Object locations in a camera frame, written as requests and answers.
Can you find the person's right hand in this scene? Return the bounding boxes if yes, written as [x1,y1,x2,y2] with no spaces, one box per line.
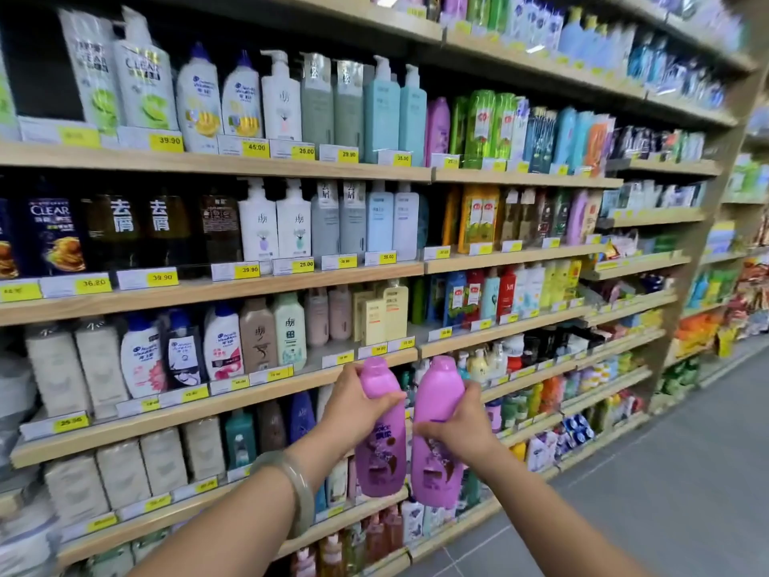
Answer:
[413,381,505,470]

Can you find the person's left hand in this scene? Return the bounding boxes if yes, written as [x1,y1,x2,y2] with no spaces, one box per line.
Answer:
[309,363,407,464]

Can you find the purple shampoo bottle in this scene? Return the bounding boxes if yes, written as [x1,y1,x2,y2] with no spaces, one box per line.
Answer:
[410,355,467,509]
[354,356,408,498]

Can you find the person's right forearm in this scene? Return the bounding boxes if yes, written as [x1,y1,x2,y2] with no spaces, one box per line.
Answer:
[471,453,652,577]

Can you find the person's left forearm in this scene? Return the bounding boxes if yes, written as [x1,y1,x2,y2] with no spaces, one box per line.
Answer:
[127,437,337,577]

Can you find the pale yellow box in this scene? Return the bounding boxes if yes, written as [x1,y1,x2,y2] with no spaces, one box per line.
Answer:
[360,298,388,348]

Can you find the pale yellow bottle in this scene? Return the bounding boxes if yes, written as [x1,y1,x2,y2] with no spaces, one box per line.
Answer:
[375,278,410,342]

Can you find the dusty pink bottle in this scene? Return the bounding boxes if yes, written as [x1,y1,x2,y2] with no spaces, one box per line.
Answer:
[328,284,353,342]
[304,287,330,348]

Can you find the pale green shampoo bottle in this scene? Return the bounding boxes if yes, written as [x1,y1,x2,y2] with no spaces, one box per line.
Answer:
[273,292,308,372]

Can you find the pale green jade bangle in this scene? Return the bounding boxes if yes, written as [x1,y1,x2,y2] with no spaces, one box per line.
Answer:
[249,449,317,543]

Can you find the row of blue red bottles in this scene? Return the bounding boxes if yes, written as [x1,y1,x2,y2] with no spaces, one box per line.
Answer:
[411,258,584,331]

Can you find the white bottle red label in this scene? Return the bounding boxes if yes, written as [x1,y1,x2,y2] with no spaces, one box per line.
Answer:
[202,301,245,382]

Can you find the light blue bottle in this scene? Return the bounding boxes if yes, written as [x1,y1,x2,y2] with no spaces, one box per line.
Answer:
[366,179,395,253]
[393,181,421,261]

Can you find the grey blue shampoo bottle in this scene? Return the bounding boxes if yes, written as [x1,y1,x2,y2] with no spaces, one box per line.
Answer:
[339,180,368,255]
[310,180,341,258]

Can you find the beige refill pack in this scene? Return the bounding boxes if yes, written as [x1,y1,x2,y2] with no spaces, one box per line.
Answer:
[74,317,131,404]
[24,323,92,419]
[44,454,111,527]
[95,439,152,510]
[181,416,227,483]
[139,427,189,497]

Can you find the white pump bottle green flower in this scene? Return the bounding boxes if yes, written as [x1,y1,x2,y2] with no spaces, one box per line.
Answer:
[276,178,312,260]

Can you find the white bottle black label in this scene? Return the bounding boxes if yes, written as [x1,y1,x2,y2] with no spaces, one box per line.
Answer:
[161,309,206,389]

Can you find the white pump bottle purple flower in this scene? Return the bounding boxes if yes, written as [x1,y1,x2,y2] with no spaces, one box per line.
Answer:
[238,178,280,262]

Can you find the row of yellow brown bottles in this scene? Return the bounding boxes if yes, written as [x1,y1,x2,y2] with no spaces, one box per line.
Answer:
[441,185,603,254]

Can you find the dark brown shampoo bottle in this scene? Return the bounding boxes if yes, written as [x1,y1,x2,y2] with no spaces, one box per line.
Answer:
[195,192,245,266]

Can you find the white bottle pink flower label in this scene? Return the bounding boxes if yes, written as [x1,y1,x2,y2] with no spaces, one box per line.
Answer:
[119,313,168,399]

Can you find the black bottle white characters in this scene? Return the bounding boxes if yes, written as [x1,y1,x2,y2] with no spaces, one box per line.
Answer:
[83,191,143,272]
[141,191,194,272]

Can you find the teal pump bottle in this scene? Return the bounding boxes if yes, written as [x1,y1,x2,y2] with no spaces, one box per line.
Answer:
[363,55,401,165]
[399,64,429,167]

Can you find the rows of yellow price tags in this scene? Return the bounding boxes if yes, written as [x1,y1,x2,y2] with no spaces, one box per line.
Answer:
[0,0,680,535]

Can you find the row of green bottles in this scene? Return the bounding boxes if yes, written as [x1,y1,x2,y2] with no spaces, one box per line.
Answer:
[450,89,519,170]

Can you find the grey green shampoo bottle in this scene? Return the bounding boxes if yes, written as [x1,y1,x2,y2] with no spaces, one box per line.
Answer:
[300,52,335,148]
[334,59,365,150]

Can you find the wooden shelving unit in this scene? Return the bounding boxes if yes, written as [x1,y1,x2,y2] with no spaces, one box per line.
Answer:
[0,0,769,577]

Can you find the row of blue orange bottles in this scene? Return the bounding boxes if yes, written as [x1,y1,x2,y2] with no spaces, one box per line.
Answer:
[511,97,618,178]

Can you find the white pump bottle pink flower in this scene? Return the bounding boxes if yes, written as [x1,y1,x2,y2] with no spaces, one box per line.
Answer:
[261,49,303,142]

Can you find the rows of small toiletry packs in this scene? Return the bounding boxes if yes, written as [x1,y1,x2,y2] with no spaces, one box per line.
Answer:
[598,123,710,295]

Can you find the white bottle yellow label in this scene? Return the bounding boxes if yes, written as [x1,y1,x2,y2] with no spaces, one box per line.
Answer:
[175,43,223,154]
[221,50,264,139]

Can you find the dark blue shampoo bottle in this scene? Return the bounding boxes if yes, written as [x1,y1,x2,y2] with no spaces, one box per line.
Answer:
[25,185,89,276]

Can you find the row of pale blue bottles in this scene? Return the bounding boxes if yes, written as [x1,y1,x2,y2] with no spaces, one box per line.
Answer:
[505,0,639,74]

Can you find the white green refill pouch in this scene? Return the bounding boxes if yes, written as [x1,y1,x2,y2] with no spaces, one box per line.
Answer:
[58,8,122,137]

